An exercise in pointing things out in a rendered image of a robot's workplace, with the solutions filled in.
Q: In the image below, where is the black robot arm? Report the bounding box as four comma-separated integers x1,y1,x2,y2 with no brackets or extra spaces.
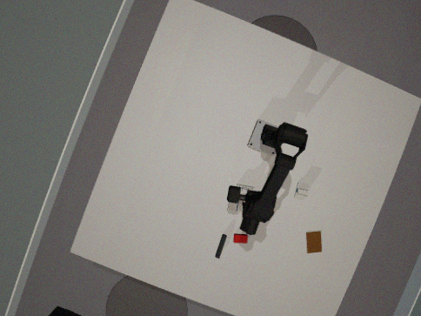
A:
240,122,308,235

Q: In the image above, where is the black flat bar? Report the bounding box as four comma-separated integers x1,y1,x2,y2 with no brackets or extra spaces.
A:
216,234,227,258

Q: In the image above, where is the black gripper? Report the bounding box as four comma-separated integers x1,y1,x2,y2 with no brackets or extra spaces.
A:
227,185,277,207

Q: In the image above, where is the red rectangular block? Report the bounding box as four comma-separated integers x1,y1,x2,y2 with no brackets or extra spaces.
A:
234,233,248,244

